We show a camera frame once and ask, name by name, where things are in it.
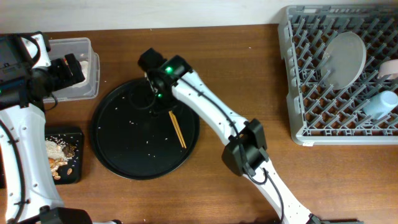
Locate white tissue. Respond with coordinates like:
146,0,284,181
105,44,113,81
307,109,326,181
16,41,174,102
75,60,89,88

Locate rice and food scraps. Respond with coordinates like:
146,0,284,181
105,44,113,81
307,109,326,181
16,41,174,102
45,138,73,180

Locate grey plate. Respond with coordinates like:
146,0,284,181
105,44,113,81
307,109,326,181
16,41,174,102
320,32,366,90

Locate light blue cup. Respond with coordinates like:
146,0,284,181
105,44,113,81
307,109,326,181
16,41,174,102
363,91,397,119

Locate pink white bowl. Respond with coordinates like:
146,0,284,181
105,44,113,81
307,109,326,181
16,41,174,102
377,59,398,80

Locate brown food chunk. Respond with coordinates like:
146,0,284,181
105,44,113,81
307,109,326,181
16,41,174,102
62,144,76,159

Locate orange carrot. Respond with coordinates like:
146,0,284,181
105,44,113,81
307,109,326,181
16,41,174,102
49,158,56,167

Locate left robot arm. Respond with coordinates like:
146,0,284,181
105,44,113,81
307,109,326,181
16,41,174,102
1,31,92,223

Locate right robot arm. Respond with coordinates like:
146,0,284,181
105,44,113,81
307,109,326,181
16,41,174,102
137,49,322,224

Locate grey dishwasher rack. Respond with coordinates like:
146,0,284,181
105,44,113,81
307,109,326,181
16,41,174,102
278,4,397,146

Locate clear plastic bin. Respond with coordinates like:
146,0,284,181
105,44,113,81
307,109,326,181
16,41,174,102
49,37,100,102

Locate round black tray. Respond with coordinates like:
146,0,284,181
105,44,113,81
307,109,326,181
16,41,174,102
90,78,200,180

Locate black rectangular bin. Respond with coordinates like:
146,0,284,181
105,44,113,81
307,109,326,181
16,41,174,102
45,126,84,185

